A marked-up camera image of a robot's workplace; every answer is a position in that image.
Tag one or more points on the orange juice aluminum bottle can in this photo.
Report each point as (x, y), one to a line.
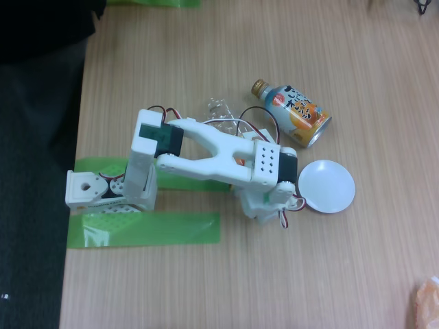
(295, 113)

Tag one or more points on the long green tape strip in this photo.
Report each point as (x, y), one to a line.
(164, 229)

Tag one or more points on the clear plastic bottle orange label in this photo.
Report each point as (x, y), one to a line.
(217, 106)

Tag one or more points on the orange plastic bag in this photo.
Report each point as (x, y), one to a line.
(427, 305)

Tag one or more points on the small white round plate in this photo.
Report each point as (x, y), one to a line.
(326, 186)

